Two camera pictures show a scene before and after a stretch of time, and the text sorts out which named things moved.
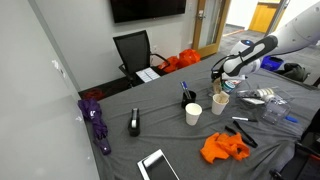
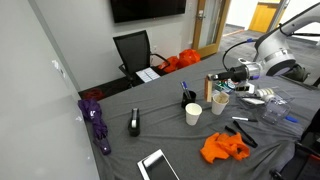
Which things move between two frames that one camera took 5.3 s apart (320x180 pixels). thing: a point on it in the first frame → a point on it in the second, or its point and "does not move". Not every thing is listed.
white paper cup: (192, 113) does not move
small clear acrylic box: (275, 109) does not move
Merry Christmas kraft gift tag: (217, 85) → (208, 89)
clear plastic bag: (271, 98) does not move
